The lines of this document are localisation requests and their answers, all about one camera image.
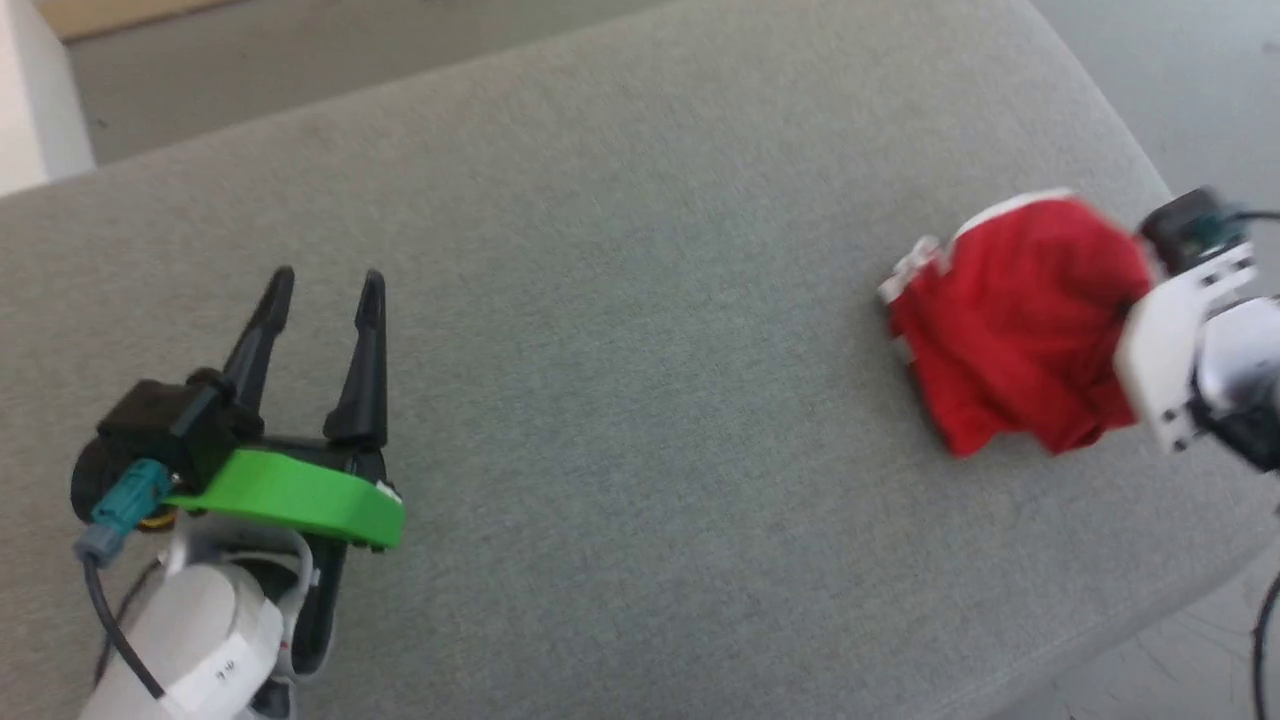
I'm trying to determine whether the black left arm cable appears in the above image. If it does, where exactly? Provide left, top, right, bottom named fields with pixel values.
left=74, top=459, right=177, bottom=703

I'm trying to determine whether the white box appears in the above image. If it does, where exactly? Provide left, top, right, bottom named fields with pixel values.
left=0, top=0, right=97, bottom=197

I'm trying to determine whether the red and white cloth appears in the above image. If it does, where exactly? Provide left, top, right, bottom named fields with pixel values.
left=877, top=188, right=1157, bottom=460

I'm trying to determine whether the lemon print partition panel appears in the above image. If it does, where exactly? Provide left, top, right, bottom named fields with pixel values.
left=33, top=0, right=246, bottom=43

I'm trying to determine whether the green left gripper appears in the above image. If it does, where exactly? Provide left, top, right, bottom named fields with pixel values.
left=163, top=264, right=407, bottom=553

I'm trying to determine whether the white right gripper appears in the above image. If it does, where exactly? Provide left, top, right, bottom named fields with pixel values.
left=1113, top=243, right=1263, bottom=457

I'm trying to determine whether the grey fabric sofa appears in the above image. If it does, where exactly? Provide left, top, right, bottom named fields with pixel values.
left=0, top=0, right=1280, bottom=720

